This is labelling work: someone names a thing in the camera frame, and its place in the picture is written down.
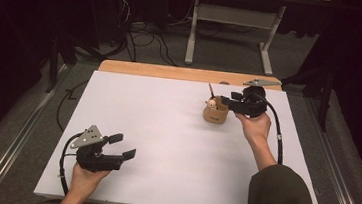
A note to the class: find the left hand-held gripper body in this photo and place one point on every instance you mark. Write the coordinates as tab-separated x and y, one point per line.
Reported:
99	161

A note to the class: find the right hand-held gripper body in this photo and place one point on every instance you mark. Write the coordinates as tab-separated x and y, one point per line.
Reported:
250	103

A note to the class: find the wooden cup with small figure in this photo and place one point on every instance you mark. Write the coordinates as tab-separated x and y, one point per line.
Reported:
215	114

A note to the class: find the black chopstick with tan end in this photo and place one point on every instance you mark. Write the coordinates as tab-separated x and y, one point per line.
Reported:
211	90

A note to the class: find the person's right hand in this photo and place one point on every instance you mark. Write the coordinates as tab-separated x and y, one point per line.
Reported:
256	127

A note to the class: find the person's left hand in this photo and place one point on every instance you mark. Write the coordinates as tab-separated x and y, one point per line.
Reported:
85	181

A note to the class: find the white board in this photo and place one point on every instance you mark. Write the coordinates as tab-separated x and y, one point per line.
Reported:
165	140

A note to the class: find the wooden table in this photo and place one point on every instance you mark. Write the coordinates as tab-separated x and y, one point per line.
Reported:
171	72

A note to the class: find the black stand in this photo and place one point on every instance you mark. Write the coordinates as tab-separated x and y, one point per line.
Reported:
325	102
53	66

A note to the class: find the dark computer tower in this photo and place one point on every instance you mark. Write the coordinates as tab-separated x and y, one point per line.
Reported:
110	11

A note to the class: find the white metal desk frame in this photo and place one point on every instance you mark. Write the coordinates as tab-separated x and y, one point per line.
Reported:
230	15

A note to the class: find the metal floor rail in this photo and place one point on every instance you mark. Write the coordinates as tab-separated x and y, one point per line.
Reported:
339	174
10	147

